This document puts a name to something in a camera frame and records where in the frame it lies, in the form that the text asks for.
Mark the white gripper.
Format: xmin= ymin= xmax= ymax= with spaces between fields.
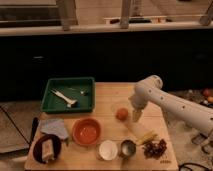
xmin=129 ymin=94 xmax=147 ymax=122

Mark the black knife handle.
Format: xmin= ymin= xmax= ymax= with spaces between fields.
xmin=30 ymin=117 xmax=39 ymax=144

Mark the small metal utensil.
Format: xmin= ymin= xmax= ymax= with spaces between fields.
xmin=69 ymin=87 xmax=88 ymax=96

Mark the orange-red apple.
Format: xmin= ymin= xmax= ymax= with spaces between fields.
xmin=116 ymin=108 xmax=129 ymax=121

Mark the green plastic tray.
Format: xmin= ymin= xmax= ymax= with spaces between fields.
xmin=41 ymin=77 xmax=95 ymax=113

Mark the blue-grey cloth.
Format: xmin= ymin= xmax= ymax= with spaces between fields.
xmin=39 ymin=119 xmax=69 ymax=140

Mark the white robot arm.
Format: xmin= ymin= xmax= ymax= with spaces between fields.
xmin=130 ymin=75 xmax=213 ymax=137

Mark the purple grape bunch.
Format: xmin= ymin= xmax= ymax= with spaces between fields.
xmin=143 ymin=139 xmax=167 ymax=159

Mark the black cable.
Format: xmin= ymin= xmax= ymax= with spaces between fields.
xmin=178 ymin=162 xmax=212 ymax=171

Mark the yellow corn cob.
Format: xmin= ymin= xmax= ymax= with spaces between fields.
xmin=136 ymin=132 xmax=157 ymax=146

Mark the white small bowl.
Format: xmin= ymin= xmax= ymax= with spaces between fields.
xmin=98 ymin=140 xmax=118 ymax=161

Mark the metal cup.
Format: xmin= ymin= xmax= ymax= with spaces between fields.
xmin=120 ymin=140 xmax=136 ymax=158

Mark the red bowl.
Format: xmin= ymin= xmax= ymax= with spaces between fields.
xmin=72 ymin=118 xmax=101 ymax=147

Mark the tan sponge block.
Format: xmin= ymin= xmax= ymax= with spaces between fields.
xmin=42 ymin=139 xmax=54 ymax=162

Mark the dark brown plate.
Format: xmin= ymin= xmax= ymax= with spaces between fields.
xmin=33 ymin=134 xmax=61 ymax=164

